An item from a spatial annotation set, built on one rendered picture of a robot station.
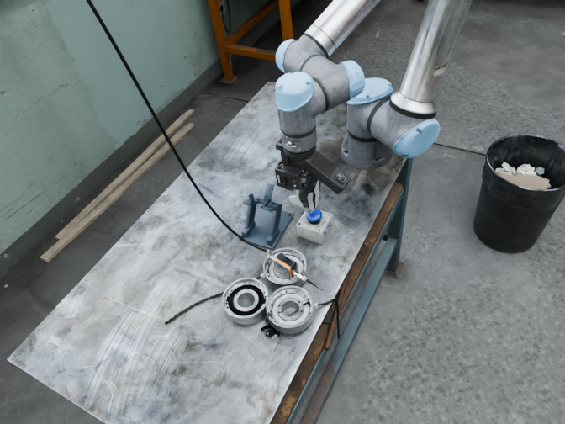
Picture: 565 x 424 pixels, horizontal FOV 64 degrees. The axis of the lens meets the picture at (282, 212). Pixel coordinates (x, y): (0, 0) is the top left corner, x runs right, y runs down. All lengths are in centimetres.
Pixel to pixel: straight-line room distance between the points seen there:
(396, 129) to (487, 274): 114
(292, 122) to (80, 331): 68
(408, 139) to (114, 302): 80
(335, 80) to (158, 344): 68
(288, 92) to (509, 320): 146
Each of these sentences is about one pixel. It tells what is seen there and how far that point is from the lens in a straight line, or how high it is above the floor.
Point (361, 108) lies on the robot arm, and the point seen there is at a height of 100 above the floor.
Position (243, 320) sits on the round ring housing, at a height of 83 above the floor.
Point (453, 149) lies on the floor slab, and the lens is 270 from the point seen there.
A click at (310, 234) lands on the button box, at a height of 83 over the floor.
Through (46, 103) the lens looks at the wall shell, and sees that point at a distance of 250.
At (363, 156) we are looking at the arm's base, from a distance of 131.
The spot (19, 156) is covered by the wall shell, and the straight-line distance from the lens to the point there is 247.
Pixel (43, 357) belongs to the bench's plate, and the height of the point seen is 80.
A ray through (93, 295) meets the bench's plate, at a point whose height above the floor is 80.
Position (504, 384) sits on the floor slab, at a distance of 192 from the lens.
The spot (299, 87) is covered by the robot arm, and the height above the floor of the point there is 123.
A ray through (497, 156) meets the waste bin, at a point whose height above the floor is 34.
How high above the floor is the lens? 170
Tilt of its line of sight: 47 degrees down
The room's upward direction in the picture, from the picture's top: 9 degrees counter-clockwise
